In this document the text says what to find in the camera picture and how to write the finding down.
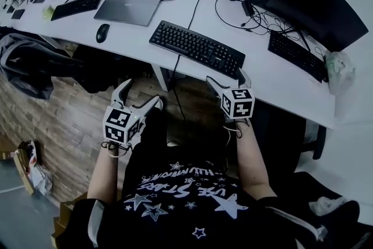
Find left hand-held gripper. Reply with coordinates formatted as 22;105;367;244
103;78;161;145

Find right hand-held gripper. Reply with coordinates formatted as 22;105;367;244
205;66;255;124

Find black full-size keyboard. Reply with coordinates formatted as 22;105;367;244
149;20;247;80

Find person's right forearm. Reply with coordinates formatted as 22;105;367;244
235;118;278;199

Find person's left forearm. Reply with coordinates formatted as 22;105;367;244
87;141;132;205

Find black keyboard with dotted keys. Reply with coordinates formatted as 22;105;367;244
267;30;330;83

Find slim black keyboard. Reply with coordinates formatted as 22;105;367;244
50;0;104;22

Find white table leg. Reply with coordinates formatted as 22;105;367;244
151;63;170;93

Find person's black trousers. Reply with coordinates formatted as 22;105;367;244
139;96;238;173

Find black computer mouse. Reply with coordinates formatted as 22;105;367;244
96;23;111;44

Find black adapter brick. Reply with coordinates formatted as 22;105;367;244
241;0;258;17

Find grey closed laptop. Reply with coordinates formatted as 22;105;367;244
93;0;165;28

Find black office chair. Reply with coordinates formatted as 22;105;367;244
299;118;328;160

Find clear plastic bag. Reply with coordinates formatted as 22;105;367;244
324;50;357;96

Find large black curved monitor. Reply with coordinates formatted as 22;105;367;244
220;0;370;52

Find grey jacket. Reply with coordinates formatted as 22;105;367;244
0;33;86;100

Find green sticky notes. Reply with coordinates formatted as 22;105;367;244
41;5;57;20

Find black star print shirt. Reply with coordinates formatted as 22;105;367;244
57;150;324;249

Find cardboard box with bags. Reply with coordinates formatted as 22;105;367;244
12;139;54;197

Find small black pad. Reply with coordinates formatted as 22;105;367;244
10;8;26;20

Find crumpled white tissue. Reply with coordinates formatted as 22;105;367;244
308;196;348;217

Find black keyboard cable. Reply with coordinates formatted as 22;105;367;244
171;54;188;124

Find white right wrist cable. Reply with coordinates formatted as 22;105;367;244
222;118;252;155

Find black looped cable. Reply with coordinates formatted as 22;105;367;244
214;0;265;36

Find black cable with plug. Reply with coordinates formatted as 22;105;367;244
187;0;212;30

